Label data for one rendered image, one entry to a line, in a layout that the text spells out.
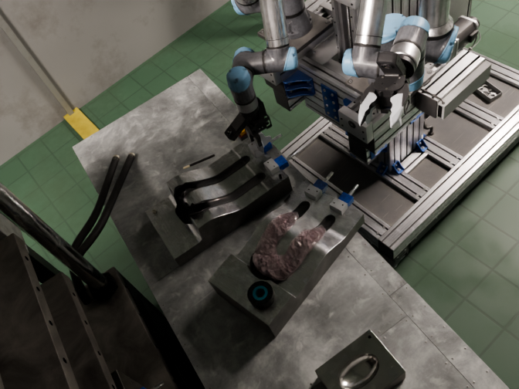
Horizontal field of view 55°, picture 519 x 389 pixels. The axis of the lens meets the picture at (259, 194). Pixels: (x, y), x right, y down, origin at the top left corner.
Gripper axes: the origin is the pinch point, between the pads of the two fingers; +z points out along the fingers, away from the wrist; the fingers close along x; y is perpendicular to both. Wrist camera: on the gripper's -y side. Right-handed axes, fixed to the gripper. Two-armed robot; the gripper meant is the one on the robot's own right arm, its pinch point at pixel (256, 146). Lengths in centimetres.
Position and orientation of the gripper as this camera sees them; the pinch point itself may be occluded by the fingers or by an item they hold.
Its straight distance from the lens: 189.2
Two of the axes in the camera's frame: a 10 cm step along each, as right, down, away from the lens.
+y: 8.2, -5.5, 1.5
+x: -5.3, -6.2, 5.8
